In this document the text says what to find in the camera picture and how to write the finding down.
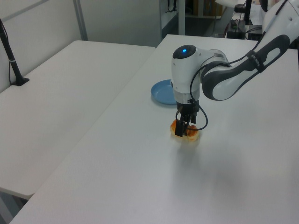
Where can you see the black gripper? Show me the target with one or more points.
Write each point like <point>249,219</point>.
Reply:
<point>185,108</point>

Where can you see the orange glazed bread roll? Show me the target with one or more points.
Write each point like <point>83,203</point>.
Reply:
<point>192,135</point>

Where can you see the blue round plate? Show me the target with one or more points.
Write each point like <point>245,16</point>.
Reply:
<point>163,92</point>

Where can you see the black camera pole with base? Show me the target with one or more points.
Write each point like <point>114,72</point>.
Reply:
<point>12,62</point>

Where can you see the small black electronics box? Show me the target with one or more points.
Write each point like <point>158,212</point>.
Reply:
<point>236,34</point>

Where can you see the brown cardboard box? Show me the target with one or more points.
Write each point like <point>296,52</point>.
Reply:
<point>204,8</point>

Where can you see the black vertical stand pole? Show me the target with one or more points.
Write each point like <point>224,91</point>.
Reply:
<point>248,11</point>

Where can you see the white metal shelf frame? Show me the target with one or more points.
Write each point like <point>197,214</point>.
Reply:
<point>181,16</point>

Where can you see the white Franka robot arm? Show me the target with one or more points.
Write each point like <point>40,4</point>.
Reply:
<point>224,86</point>

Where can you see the large black electronics box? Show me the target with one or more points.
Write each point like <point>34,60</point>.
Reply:
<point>254,35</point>

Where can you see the white paper sheet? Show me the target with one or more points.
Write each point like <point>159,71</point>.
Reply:
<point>257,15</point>

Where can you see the grey partition post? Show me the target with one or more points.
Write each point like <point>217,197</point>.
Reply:
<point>81,19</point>

